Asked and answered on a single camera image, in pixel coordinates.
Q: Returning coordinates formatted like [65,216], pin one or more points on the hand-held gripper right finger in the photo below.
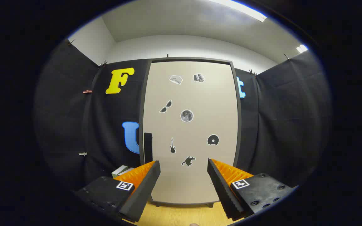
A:
[223,191]

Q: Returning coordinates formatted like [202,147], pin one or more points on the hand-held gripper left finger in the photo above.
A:
[143,191]

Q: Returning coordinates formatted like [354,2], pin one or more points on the green book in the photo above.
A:
[119,171]

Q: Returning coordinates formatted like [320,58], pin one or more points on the dark grey cabinet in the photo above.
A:
[238,125]

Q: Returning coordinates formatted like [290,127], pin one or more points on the black backdrop cloth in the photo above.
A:
[68,110]

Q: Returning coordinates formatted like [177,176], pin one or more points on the black clip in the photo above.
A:
[286,56]
[252,72]
[71,41]
[104,63]

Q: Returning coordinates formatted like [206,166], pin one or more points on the small ceiling light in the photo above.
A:
[302,48]

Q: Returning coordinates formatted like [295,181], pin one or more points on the long ceiling light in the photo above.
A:
[244,9]

